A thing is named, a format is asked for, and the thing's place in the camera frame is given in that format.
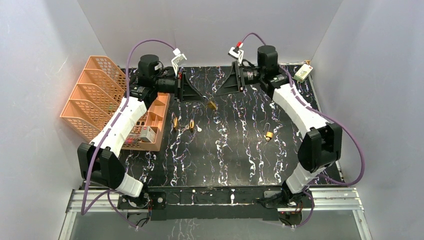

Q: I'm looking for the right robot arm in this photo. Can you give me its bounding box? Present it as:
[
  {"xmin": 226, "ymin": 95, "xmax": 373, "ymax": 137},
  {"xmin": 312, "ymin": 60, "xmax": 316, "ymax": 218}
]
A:
[{"xmin": 215, "ymin": 42, "xmax": 343, "ymax": 207}]

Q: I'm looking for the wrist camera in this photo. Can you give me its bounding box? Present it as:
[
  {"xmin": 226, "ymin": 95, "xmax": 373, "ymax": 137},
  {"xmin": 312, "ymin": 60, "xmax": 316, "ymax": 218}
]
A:
[
  {"xmin": 228, "ymin": 41, "xmax": 244, "ymax": 65},
  {"xmin": 171, "ymin": 48, "xmax": 187, "ymax": 77}
]

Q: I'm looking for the purple cable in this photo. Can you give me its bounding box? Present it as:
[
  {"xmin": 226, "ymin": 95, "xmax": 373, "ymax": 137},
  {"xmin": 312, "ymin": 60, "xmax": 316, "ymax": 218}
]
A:
[
  {"xmin": 81, "ymin": 39, "xmax": 178, "ymax": 229},
  {"xmin": 236, "ymin": 32, "xmax": 366, "ymax": 229}
]

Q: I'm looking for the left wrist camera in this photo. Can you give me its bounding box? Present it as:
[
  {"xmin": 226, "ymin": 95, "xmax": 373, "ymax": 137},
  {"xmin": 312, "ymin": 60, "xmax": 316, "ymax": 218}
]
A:
[{"xmin": 171, "ymin": 48, "xmax": 187, "ymax": 77}]

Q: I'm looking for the small brass padlock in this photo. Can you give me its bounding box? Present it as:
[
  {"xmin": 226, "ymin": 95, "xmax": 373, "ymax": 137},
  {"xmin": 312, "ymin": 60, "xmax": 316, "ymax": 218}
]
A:
[
  {"xmin": 203, "ymin": 96, "xmax": 218, "ymax": 111},
  {"xmin": 263, "ymin": 122, "xmax": 274, "ymax": 142}
]

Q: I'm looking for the white staple box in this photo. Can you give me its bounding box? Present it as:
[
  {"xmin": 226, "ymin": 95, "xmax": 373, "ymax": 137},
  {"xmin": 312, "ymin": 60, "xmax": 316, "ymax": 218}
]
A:
[{"xmin": 139, "ymin": 126, "xmax": 157, "ymax": 143}]

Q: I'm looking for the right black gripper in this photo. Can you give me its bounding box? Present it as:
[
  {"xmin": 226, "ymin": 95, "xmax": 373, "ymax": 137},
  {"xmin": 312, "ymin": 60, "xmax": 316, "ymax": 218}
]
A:
[{"xmin": 214, "ymin": 61, "xmax": 264, "ymax": 96}]

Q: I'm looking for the coloured marker set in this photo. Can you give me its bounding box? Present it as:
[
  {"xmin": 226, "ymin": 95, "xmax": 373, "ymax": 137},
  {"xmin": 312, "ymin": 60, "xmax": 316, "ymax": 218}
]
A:
[{"xmin": 125, "ymin": 135, "xmax": 140, "ymax": 145}]

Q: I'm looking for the small white green box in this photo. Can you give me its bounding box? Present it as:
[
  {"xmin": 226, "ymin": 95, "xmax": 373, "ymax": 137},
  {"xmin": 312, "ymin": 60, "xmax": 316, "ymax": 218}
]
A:
[{"xmin": 293, "ymin": 63, "xmax": 313, "ymax": 83}]

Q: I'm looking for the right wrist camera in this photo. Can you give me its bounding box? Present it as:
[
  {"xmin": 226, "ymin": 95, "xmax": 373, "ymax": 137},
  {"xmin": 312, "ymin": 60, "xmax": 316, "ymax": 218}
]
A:
[{"xmin": 228, "ymin": 41, "xmax": 244, "ymax": 65}]

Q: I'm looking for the medium brass padlock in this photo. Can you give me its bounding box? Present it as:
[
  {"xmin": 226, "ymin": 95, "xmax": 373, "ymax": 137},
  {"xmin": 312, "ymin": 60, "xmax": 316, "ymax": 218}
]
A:
[{"xmin": 188, "ymin": 119, "xmax": 195, "ymax": 133}]

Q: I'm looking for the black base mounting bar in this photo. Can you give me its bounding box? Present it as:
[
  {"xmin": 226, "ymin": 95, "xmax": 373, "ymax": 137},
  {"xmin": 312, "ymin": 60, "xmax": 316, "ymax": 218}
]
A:
[{"xmin": 118, "ymin": 185, "xmax": 312, "ymax": 224}]

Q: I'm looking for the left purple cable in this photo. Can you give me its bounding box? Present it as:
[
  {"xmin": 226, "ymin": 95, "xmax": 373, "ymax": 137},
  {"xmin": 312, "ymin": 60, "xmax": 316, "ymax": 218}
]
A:
[{"xmin": 81, "ymin": 39, "xmax": 178, "ymax": 229}]

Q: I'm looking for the small open brass padlock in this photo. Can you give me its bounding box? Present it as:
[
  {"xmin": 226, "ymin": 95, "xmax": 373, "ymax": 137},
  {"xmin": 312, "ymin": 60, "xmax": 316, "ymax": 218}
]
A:
[{"xmin": 263, "ymin": 122, "xmax": 274, "ymax": 142}]

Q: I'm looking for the large brass padlock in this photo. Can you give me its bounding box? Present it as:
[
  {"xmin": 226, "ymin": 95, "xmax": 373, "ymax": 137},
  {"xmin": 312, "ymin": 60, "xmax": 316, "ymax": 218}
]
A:
[{"xmin": 171, "ymin": 113, "xmax": 179, "ymax": 132}]

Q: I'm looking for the aluminium frame rail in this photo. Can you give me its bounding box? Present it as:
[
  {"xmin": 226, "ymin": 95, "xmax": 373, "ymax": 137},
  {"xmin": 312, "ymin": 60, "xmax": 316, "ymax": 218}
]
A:
[{"xmin": 59, "ymin": 187, "xmax": 374, "ymax": 240}]

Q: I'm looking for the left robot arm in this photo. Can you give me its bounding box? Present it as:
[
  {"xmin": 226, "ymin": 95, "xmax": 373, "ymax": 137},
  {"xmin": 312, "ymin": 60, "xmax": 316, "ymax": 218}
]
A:
[{"xmin": 77, "ymin": 53, "xmax": 204, "ymax": 208}]

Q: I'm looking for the orange plastic desk organizer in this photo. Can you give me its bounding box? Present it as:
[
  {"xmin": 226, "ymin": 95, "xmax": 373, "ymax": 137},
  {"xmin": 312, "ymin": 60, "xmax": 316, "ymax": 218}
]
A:
[{"xmin": 60, "ymin": 56, "xmax": 171, "ymax": 152}]

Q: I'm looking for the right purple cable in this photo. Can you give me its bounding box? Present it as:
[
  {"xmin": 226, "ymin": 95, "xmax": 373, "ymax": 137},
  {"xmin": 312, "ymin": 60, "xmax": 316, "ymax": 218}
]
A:
[{"xmin": 236, "ymin": 32, "xmax": 366, "ymax": 229}]

